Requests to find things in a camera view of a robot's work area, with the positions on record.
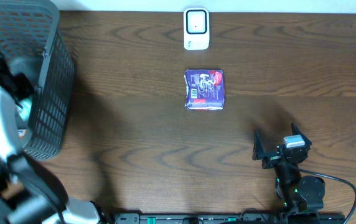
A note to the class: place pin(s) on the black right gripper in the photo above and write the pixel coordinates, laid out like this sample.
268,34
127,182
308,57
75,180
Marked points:
276,155

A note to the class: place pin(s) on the mint green tissue pack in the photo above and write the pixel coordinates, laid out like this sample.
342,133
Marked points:
24,108

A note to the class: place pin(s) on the purple Carefree liner pack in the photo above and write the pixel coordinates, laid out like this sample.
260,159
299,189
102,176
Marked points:
205,89

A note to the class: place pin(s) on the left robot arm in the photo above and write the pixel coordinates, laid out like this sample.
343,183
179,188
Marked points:
29,193

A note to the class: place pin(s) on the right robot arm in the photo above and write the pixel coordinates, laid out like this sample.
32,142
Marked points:
302,195

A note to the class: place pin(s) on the grey plastic mesh basket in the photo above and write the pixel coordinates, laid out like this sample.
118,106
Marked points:
31,43

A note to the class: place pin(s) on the orange tissue pack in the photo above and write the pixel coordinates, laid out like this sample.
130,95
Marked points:
22,133

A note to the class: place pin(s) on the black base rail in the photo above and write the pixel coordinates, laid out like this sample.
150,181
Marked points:
251,217

